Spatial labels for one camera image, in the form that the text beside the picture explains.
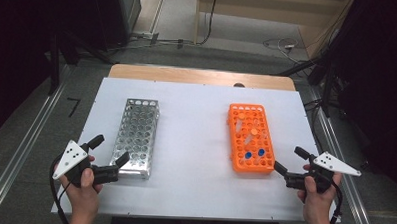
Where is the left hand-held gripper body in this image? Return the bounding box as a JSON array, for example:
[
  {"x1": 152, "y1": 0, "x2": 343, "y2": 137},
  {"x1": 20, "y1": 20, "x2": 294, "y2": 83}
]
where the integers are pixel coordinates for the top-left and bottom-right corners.
[{"x1": 51, "y1": 139, "x2": 121, "y2": 190}]

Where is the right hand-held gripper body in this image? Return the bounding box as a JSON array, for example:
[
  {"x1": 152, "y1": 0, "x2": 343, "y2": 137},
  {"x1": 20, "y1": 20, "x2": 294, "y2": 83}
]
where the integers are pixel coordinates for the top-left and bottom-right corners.
[{"x1": 284, "y1": 149, "x2": 363, "y2": 196}]

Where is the orange plastic tube rack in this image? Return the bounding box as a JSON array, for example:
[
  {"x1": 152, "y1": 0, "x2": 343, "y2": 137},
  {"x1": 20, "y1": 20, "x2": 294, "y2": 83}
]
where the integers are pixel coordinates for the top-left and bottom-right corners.
[{"x1": 225, "y1": 102, "x2": 278, "y2": 176}]

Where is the silver metal tube rack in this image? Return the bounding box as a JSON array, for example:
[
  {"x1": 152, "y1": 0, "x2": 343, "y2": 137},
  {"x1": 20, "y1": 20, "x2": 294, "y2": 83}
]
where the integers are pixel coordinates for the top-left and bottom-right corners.
[{"x1": 108, "y1": 97, "x2": 161, "y2": 181}]

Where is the orange-capped clear tube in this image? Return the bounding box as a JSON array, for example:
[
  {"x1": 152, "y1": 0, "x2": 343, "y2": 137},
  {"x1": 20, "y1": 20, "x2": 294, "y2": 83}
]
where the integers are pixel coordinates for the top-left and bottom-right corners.
[
  {"x1": 235, "y1": 111, "x2": 247, "y2": 133},
  {"x1": 244, "y1": 127, "x2": 260, "y2": 145}
]

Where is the person's right hand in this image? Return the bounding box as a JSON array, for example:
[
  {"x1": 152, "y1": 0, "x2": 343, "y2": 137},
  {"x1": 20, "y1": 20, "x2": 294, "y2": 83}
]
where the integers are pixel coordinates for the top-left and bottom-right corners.
[{"x1": 296, "y1": 164, "x2": 344, "y2": 218}]

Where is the person's left hand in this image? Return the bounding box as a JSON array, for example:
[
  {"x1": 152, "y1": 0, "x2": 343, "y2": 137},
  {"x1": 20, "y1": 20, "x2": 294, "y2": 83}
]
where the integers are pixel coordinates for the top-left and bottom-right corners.
[{"x1": 56, "y1": 153, "x2": 105, "y2": 212}]

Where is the black metal stand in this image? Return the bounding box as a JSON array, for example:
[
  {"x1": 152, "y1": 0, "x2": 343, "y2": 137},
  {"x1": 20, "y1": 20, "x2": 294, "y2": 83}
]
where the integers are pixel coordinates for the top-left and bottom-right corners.
[
  {"x1": 275, "y1": 51, "x2": 343, "y2": 120},
  {"x1": 46, "y1": 30, "x2": 118, "y2": 98}
]

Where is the white table board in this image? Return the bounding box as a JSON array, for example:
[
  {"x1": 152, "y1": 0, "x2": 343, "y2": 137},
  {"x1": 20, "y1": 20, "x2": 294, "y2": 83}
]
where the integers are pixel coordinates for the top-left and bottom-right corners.
[{"x1": 51, "y1": 75, "x2": 345, "y2": 224}]

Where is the wooden table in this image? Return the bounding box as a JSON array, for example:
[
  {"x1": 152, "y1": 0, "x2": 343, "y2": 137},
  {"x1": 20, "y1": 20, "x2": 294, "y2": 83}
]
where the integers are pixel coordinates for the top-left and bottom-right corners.
[{"x1": 107, "y1": 63, "x2": 297, "y2": 92}]

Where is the grey power strip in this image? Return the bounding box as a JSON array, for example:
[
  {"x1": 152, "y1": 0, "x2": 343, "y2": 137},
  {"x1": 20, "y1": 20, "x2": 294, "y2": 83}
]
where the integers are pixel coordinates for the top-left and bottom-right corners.
[{"x1": 130, "y1": 30, "x2": 161, "y2": 47}]

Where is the dark cabinet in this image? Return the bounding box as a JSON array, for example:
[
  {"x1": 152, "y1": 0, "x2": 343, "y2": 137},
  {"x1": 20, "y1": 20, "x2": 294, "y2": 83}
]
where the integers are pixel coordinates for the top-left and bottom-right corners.
[{"x1": 88, "y1": 0, "x2": 143, "y2": 53}]

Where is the dark curtain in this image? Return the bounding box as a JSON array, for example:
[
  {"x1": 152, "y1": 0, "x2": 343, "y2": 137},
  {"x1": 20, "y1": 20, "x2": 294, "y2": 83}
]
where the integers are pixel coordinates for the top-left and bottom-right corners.
[{"x1": 0, "y1": 0, "x2": 101, "y2": 144}]

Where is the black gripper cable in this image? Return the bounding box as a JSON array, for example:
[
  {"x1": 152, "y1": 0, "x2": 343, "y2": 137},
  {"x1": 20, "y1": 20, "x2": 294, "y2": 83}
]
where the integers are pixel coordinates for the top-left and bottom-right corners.
[
  {"x1": 47, "y1": 153, "x2": 73, "y2": 224},
  {"x1": 329, "y1": 181, "x2": 345, "y2": 224}
]

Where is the metal floor rail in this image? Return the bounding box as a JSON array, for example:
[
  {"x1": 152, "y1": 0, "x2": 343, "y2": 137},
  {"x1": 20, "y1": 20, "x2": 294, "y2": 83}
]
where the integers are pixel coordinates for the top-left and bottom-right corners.
[
  {"x1": 304, "y1": 90, "x2": 383, "y2": 224},
  {"x1": 0, "y1": 62, "x2": 72, "y2": 224}
]

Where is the white floor cable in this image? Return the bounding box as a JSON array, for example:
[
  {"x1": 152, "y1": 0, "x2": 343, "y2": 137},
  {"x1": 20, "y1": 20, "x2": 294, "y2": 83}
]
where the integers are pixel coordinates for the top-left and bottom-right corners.
[{"x1": 261, "y1": 36, "x2": 310, "y2": 65}]

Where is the light wooden frame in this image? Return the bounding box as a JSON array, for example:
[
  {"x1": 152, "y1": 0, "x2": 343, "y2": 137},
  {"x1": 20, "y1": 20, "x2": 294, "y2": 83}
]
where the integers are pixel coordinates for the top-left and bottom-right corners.
[{"x1": 192, "y1": 0, "x2": 357, "y2": 61}]

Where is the black floor cable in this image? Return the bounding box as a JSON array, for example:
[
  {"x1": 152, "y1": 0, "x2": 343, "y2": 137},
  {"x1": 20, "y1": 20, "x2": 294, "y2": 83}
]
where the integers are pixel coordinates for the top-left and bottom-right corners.
[{"x1": 104, "y1": 0, "x2": 219, "y2": 59}]

